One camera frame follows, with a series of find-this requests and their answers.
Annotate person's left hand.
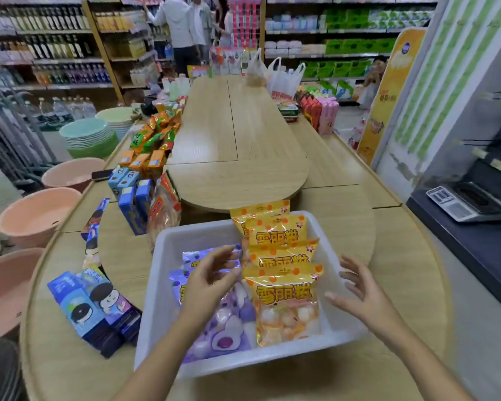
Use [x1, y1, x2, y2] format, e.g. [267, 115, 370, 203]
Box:
[179, 244, 243, 327]

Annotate person's right hand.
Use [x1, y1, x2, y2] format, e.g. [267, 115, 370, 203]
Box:
[325, 255, 396, 330]

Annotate white plastic bin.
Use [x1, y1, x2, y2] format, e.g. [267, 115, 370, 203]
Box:
[133, 211, 370, 380]

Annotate dark grey hook shelf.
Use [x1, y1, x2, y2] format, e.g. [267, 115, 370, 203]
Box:
[407, 91, 501, 320]

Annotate person's right forearm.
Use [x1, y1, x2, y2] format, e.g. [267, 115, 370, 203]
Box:
[369, 311, 475, 401]

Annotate person's left forearm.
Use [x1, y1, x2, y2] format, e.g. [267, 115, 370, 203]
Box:
[111, 315, 213, 401]

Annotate pink toothbrush display rack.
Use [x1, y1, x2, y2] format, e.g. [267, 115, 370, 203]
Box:
[227, 0, 262, 51]

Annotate clear bag with red label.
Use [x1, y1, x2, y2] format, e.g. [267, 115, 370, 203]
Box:
[146, 173, 183, 252]

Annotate blue cartoon face box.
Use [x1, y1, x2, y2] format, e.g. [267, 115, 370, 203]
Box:
[80, 267, 143, 347]

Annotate dark blue carton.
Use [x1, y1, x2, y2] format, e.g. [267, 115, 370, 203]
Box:
[119, 185, 148, 237]
[135, 179, 154, 224]

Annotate tall cartoon figure box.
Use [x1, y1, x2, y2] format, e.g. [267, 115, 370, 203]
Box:
[81, 199, 110, 270]

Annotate blue cookie picture box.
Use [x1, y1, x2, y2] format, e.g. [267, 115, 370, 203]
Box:
[47, 271, 124, 359]

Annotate light blue carton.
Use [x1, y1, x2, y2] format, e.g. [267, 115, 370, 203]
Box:
[117, 170, 141, 192]
[108, 167, 129, 201]

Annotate grey weighing scale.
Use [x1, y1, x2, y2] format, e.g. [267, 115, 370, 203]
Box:
[425, 181, 501, 224]

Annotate pile of green orange packets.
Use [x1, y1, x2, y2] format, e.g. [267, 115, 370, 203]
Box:
[129, 95, 189, 157]

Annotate row of pink packets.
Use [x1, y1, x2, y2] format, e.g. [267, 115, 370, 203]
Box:
[317, 97, 340, 136]

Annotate stack of pale green bowls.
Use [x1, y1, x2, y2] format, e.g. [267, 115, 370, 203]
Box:
[95, 107, 134, 140]

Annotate stack of green plates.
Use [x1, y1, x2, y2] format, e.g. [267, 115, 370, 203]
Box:
[59, 118, 120, 159]

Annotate green-lid food box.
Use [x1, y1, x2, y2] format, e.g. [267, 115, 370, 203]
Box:
[275, 100, 300, 123]

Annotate row of red packets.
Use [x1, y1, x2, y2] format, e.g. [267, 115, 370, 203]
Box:
[299, 94, 323, 131]

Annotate cluster of white bottles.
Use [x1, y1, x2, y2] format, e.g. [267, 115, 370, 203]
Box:
[161, 72, 192, 101]

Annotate yellow standing banner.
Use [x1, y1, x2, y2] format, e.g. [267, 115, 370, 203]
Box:
[357, 28, 428, 167]

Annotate white plastic bag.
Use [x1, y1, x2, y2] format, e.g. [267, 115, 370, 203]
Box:
[267, 57, 306, 101]

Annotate translucent plastic bag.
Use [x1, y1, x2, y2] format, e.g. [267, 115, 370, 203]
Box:
[245, 47, 269, 87]

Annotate cluster of white printed pouches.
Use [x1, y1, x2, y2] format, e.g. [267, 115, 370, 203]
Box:
[208, 37, 251, 76]

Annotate row of water bottles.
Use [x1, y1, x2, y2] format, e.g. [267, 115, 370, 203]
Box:
[24, 95, 97, 131]

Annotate grey metal folding racks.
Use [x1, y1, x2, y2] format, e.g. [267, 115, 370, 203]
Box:
[0, 66, 59, 184]

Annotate store rack of green packs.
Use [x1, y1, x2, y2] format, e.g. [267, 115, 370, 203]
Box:
[261, 0, 439, 103]

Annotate wooden rack of yellow bottles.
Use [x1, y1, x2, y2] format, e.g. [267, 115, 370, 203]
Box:
[81, 0, 161, 103]

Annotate store rack of dark bottles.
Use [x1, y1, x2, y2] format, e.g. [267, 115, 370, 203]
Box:
[0, 0, 114, 109]

